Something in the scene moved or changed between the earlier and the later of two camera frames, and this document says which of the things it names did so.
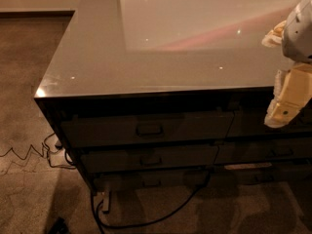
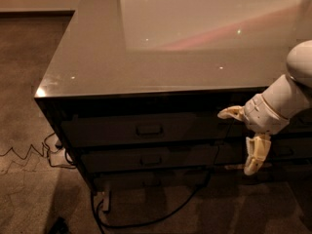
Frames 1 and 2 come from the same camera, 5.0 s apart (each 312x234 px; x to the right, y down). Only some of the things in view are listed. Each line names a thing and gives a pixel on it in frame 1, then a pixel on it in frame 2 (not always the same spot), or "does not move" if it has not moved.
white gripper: [298, 33] → [262, 117]
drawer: [119, 181] does not move
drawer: [258, 151] does not move
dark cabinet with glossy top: [170, 88] does not move
